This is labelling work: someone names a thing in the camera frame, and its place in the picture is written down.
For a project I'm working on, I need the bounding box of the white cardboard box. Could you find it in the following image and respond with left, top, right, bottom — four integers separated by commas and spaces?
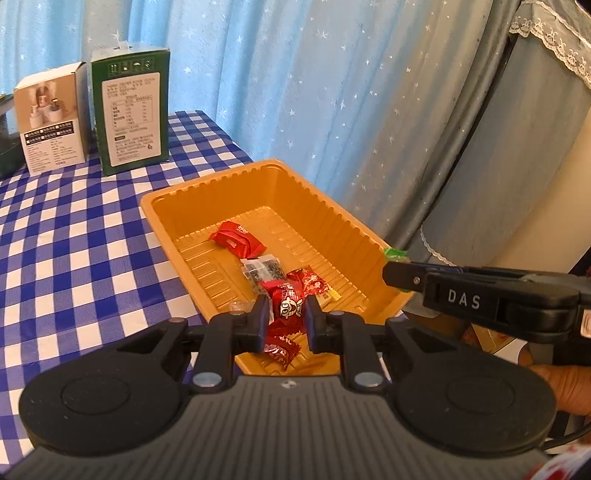
14, 61, 90, 176

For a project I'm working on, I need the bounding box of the black cable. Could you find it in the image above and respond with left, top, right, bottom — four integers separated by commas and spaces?
545, 425, 591, 452

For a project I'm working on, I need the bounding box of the red pillow snack packet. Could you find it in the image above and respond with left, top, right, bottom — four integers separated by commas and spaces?
209, 220, 267, 259

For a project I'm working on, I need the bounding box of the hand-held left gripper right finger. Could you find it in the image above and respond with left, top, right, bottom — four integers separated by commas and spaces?
305, 294, 451, 394

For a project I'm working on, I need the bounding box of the clear black snack packet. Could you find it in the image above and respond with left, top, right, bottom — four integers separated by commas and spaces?
240, 255, 286, 283

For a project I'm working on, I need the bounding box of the brown cardboard box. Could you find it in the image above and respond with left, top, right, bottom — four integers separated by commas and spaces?
457, 320, 525, 358

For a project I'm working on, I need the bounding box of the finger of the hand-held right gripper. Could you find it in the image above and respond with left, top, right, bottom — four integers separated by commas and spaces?
382, 259, 431, 293

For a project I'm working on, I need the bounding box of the orange plastic tray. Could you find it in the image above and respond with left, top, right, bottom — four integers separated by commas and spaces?
140, 159, 411, 377

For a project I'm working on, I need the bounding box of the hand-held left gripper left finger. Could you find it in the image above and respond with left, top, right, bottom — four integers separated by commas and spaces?
108, 294, 271, 394

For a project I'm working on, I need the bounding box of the red white-patterned candy packet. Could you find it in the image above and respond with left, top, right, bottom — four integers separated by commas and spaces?
286, 267, 329, 301
263, 333, 302, 371

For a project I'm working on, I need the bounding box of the blue starry curtain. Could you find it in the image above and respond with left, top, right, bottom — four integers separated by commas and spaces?
0, 0, 497, 241

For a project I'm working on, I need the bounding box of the grey curtain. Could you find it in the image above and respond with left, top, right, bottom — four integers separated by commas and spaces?
351, 0, 525, 260

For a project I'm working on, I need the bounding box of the red white printed cloth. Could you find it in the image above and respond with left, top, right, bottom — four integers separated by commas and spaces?
526, 443, 591, 480

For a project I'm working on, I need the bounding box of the long red cartoon snack packet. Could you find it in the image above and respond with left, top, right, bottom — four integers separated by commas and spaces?
259, 281, 306, 337

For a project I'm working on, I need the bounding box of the green cardboard box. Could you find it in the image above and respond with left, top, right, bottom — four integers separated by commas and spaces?
89, 45, 171, 177

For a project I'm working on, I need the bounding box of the dark green round device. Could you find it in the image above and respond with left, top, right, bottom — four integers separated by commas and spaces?
0, 92, 26, 180

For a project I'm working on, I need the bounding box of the person's right hand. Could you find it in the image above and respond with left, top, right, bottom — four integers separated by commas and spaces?
516, 346, 591, 415

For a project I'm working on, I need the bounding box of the grey lace-trimmed cover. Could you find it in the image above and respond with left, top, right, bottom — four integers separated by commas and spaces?
418, 0, 591, 280

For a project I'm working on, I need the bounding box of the blue white checkered tablecloth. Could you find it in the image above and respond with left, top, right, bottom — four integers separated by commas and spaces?
0, 110, 256, 467

